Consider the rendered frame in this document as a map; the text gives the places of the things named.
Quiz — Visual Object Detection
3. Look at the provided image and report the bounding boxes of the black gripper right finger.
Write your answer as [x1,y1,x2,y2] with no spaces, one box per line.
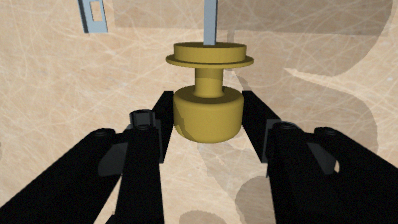
[242,91,398,224]

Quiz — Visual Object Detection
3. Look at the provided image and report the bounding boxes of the brass door knob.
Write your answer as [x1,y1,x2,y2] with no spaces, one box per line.
[166,0,254,144]

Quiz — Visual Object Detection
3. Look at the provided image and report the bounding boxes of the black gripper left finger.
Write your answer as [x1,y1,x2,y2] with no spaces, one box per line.
[0,91,174,224]

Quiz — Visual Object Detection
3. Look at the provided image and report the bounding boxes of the grey metal strike plate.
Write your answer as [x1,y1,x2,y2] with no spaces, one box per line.
[77,0,107,33]

